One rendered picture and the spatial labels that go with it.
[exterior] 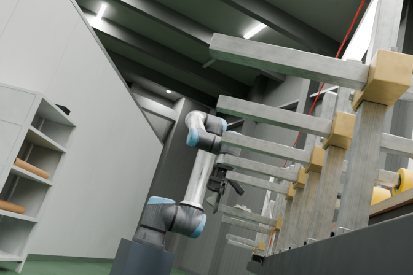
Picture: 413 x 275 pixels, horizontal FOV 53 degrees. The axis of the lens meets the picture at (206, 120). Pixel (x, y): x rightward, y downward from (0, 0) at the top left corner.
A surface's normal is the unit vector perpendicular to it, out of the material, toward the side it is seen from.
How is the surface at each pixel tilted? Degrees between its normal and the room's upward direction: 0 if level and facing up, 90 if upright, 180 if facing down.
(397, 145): 90
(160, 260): 90
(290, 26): 90
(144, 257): 90
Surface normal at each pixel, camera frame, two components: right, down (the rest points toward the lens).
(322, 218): -0.07, -0.33
